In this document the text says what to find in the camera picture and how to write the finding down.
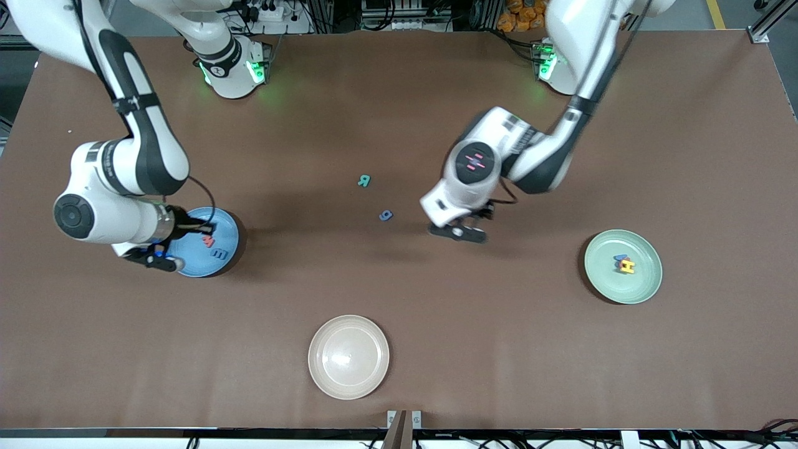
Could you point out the brown table cover mat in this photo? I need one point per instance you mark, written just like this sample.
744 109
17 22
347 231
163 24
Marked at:
499 349

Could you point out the aluminium frame profile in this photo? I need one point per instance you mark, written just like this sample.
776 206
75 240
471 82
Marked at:
779 14

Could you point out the white equipment box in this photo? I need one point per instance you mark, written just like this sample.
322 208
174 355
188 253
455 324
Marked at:
405 12

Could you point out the white rail bracket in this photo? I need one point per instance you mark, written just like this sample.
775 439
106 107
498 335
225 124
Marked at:
629 439

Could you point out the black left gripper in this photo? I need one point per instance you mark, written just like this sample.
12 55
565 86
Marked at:
484 212

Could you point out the pink foam letter w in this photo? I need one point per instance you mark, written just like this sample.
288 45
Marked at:
207 239

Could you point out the blue foam letter m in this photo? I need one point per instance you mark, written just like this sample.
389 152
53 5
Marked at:
218 254

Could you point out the small metal pole bracket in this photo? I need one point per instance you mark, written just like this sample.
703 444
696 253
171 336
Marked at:
391 419
416 419

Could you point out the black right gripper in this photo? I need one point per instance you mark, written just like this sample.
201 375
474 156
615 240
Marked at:
182 221

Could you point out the metal corner bracket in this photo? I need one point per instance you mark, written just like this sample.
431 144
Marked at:
759 35

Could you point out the blue foam letter g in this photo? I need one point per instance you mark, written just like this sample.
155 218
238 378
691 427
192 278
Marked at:
383 217

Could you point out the dark camera pole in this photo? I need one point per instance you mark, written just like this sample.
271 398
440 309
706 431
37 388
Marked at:
399 436

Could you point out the orange snack bags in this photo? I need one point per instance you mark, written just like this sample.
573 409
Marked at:
520 19

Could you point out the blue round plate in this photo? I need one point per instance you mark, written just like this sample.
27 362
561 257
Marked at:
206 267

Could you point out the pale green round plate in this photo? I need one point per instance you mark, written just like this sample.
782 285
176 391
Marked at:
642 284

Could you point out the white power strip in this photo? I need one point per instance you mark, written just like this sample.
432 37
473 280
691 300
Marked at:
262 9

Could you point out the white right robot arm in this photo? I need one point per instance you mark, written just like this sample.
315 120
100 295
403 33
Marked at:
106 218

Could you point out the teal foam letter R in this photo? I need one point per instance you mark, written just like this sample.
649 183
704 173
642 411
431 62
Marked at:
365 179

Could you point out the yellow foam letter H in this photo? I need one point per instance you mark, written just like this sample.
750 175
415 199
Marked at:
627 267

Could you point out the beige round plate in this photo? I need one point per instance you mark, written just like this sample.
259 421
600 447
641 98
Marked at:
348 357

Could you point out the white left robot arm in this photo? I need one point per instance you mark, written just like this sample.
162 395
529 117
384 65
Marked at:
499 134

